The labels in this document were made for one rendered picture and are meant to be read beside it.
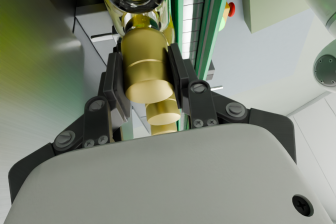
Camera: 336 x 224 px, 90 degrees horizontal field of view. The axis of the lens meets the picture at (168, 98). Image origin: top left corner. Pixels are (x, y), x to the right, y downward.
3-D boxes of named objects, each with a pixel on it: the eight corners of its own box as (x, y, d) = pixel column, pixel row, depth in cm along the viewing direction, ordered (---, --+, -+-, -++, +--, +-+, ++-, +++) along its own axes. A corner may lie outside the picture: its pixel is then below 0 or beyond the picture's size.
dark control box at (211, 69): (192, 57, 74) (196, 72, 70) (210, 54, 74) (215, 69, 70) (191, 68, 81) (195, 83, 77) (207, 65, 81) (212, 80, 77)
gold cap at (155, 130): (176, 103, 24) (182, 133, 22) (157, 111, 26) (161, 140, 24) (163, 96, 22) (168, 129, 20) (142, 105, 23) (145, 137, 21)
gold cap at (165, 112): (139, 76, 17) (143, 117, 15) (173, 70, 17) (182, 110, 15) (145, 92, 20) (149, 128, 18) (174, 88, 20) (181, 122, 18)
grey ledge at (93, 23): (77, -12, 39) (73, 21, 34) (115, -18, 39) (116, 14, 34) (147, 120, 124) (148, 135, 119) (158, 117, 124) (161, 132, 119)
